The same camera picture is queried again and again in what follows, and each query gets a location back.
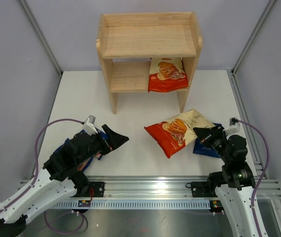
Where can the left aluminium frame post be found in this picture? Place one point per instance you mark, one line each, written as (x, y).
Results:
(37, 30)

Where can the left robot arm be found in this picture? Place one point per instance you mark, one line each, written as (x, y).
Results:
(59, 178)

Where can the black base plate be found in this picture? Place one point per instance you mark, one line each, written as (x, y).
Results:
(200, 190)
(96, 188)

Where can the right aluminium frame post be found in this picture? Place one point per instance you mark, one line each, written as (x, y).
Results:
(254, 34)

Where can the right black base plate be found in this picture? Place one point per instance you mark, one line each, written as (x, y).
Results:
(200, 190)

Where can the wooden two-tier shelf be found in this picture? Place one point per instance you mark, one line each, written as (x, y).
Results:
(125, 42)

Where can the aluminium frame post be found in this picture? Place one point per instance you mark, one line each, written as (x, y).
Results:
(37, 30)
(254, 34)

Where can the white slotted cable duct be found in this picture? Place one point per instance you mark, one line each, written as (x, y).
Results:
(162, 204)

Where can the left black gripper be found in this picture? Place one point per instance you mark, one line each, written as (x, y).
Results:
(116, 140)

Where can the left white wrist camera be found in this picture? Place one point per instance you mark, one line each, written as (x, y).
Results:
(89, 125)

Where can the aluminium mounting rail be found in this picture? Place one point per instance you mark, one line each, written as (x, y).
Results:
(146, 187)

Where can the blue Burts sea salt bag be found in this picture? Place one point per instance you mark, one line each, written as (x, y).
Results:
(200, 149)

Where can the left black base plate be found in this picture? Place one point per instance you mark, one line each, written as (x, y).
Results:
(96, 188)

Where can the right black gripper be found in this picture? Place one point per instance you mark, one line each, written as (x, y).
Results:
(206, 135)

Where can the cassava chips bag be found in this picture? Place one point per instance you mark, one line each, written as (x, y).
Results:
(166, 75)
(175, 133)

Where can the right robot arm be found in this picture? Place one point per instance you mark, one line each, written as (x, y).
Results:
(234, 185)

